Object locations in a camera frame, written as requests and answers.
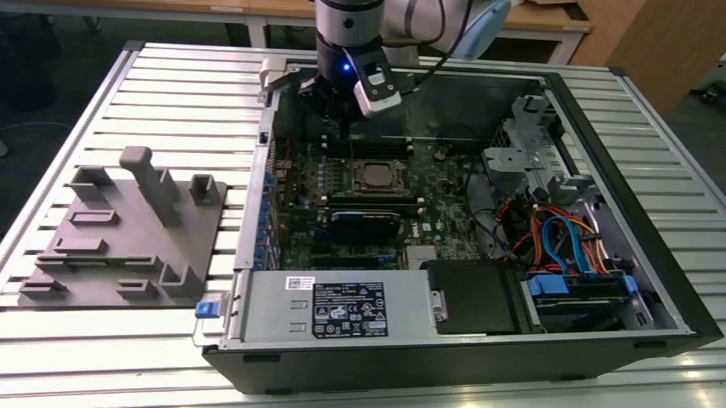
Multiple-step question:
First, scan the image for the silver metal drive cage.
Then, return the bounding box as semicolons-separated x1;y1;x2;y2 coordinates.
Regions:
481;95;606;213

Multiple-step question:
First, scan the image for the hard disk in blue carrier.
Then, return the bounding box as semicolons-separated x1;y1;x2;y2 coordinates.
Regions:
525;271;639;335

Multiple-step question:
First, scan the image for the green motherboard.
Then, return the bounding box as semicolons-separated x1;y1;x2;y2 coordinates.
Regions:
270;142;498;272

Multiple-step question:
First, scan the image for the blue data wire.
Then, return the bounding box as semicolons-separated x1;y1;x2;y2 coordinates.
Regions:
541;216;591;280

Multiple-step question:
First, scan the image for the black open PC case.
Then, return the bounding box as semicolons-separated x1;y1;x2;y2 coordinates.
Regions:
200;57;725;396

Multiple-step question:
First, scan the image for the orange yellow wire bundle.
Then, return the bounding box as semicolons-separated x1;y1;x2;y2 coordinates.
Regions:
566;212;613;274

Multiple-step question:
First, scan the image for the silver CPU plate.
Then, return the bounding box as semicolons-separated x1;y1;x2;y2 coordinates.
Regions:
362;163;399;191

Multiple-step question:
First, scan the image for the black graphics card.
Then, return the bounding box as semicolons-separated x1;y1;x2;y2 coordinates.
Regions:
327;209;403;240

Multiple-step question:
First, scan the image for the white camera box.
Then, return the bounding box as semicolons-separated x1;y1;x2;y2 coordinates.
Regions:
351;63;405;120

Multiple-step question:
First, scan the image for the wooden cabinet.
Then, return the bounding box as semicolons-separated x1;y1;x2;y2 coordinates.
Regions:
570;0;726;118

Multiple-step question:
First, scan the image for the CPU socket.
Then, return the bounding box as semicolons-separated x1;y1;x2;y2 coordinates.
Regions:
349;157;419;200

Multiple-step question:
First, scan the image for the black wire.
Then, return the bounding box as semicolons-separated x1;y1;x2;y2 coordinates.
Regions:
462;161;515;261

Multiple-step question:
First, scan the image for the black expansion slot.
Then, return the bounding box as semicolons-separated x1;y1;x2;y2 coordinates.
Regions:
310;253;382;269

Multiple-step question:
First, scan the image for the metal socket cover frame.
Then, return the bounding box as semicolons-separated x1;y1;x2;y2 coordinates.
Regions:
351;160;411;196

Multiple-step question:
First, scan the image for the black camera cable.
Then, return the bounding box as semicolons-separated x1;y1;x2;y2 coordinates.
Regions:
397;0;477;94

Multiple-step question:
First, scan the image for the silver chipset heatsink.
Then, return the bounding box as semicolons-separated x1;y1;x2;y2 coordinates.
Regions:
406;244;443;261

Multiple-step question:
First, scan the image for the grey parts rack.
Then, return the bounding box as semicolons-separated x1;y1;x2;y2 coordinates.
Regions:
16;145;230;308

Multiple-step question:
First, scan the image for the wooden desk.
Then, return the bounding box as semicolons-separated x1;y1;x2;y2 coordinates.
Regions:
0;0;594;65

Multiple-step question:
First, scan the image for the silver power supply unit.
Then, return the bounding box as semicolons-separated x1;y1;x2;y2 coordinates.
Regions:
223;269;442;341

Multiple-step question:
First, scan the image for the grey plastic case latch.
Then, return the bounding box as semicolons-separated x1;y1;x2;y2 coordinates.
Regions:
258;58;297;93

